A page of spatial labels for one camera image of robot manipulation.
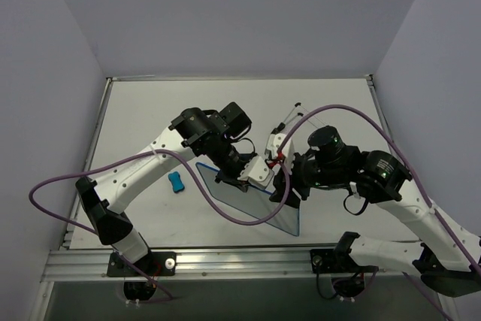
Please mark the aluminium front rail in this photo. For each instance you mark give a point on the aluminium front rail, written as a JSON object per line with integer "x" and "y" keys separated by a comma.
{"x": 236, "y": 263}

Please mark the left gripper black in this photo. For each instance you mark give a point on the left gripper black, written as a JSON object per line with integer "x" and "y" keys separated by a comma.
{"x": 231, "y": 177}

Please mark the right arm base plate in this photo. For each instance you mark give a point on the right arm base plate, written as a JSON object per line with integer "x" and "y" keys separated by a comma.
{"x": 323, "y": 261}

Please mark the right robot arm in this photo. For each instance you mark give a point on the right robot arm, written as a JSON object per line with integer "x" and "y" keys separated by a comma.
{"x": 445, "y": 256}

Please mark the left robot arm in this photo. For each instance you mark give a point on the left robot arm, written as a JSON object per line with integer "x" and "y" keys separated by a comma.
{"x": 193, "y": 133}

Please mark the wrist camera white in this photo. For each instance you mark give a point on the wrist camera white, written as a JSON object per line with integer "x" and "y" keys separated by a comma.
{"x": 257, "y": 173}
{"x": 278, "y": 150}

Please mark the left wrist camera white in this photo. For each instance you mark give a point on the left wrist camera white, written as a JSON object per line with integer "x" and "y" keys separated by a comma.
{"x": 257, "y": 173}

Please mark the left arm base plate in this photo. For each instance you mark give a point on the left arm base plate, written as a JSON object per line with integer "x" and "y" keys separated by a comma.
{"x": 154, "y": 264}

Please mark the blue whiteboard eraser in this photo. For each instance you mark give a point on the blue whiteboard eraser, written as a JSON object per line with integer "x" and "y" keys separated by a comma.
{"x": 176, "y": 182}

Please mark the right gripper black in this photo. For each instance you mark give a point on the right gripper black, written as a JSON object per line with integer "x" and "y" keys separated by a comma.
{"x": 287, "y": 180}

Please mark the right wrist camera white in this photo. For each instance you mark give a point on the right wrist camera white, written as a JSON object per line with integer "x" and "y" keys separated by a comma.
{"x": 278, "y": 150}

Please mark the wire whiteboard stand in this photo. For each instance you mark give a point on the wire whiteboard stand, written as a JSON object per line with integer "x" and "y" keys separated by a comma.
{"x": 294, "y": 116}

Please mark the blue-framed whiteboard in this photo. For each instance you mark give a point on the blue-framed whiteboard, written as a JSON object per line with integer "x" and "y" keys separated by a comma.
{"x": 254, "y": 203}

